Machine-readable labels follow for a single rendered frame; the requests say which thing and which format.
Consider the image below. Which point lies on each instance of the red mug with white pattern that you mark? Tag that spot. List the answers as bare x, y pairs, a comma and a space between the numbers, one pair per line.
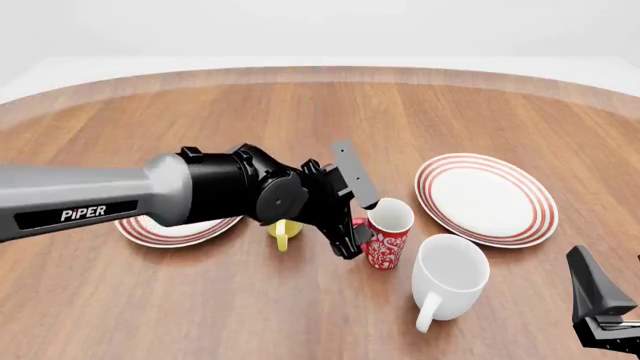
389, 240

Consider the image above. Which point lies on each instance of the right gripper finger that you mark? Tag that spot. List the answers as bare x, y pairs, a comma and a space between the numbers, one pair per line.
592, 288

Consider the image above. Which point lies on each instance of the white plate with red rings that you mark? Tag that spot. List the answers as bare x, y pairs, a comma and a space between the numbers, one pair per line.
485, 198
175, 230

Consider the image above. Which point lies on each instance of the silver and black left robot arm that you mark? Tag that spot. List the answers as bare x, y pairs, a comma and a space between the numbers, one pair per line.
100, 187

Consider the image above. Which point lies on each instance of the yellow mug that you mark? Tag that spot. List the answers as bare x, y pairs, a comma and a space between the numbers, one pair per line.
283, 234

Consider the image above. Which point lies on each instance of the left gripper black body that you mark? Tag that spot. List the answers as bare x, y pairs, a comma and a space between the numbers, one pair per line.
324, 187

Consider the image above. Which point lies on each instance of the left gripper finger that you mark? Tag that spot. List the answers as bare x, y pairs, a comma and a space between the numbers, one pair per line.
361, 233
342, 243

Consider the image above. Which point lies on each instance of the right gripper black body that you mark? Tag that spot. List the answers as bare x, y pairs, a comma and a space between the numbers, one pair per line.
610, 333

